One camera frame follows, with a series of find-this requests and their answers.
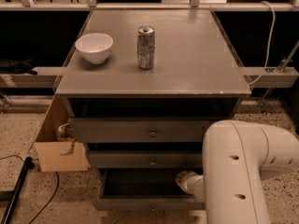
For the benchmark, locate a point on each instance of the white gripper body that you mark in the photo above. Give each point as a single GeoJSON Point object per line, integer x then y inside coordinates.
{"type": "Point", "coordinates": [188, 181]}

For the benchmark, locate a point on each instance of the grey drawer cabinet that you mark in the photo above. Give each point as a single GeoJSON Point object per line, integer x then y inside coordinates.
{"type": "Point", "coordinates": [194, 75]}

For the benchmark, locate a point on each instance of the white bowl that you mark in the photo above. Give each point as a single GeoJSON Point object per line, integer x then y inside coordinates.
{"type": "Point", "coordinates": [95, 48]}

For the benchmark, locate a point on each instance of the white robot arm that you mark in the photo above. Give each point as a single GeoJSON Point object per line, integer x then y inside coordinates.
{"type": "Point", "coordinates": [236, 157]}

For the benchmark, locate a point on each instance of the grey middle drawer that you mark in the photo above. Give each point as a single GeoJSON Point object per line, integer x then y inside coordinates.
{"type": "Point", "coordinates": [144, 159]}

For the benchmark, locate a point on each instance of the black floor bar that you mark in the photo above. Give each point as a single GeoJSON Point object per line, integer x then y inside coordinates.
{"type": "Point", "coordinates": [10, 197]}

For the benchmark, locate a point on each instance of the grey top drawer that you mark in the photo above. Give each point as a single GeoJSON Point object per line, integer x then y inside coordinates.
{"type": "Point", "coordinates": [125, 130]}

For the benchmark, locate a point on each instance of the metal bracket right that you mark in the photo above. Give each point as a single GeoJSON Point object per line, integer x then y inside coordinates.
{"type": "Point", "coordinates": [280, 77]}

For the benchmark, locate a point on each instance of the silver drink can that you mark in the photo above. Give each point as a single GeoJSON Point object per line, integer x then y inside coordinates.
{"type": "Point", "coordinates": [145, 47]}

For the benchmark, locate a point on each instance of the grey bottom drawer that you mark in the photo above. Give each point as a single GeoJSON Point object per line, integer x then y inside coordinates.
{"type": "Point", "coordinates": [143, 189]}

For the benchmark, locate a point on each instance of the black object on rail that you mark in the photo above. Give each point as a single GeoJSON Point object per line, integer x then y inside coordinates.
{"type": "Point", "coordinates": [17, 67]}

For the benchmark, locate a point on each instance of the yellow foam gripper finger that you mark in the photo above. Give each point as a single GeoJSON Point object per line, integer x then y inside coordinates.
{"type": "Point", "coordinates": [184, 178]}

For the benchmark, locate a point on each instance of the cardboard box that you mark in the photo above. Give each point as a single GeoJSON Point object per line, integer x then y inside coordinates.
{"type": "Point", "coordinates": [54, 155]}

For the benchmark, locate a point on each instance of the grey drawer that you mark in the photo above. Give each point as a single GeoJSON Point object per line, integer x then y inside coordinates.
{"type": "Point", "coordinates": [143, 189]}
{"type": "Point", "coordinates": [125, 130]}
{"type": "Point", "coordinates": [144, 159]}

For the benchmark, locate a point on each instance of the crumpled item in box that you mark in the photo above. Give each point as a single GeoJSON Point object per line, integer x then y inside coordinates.
{"type": "Point", "coordinates": [64, 133]}

